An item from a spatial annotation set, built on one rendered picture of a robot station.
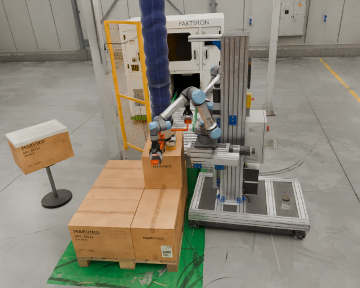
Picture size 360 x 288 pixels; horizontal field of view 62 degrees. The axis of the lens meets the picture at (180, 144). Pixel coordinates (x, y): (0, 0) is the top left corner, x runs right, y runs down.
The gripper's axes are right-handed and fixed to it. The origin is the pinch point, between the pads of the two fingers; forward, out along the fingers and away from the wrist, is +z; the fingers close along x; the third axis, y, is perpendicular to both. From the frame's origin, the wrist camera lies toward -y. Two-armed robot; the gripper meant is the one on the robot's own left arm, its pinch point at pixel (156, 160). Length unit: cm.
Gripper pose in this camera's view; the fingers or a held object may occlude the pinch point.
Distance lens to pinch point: 269.6
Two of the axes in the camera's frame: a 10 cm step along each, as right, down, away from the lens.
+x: -10.0, 0.2, 0.8
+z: 0.6, 8.9, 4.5
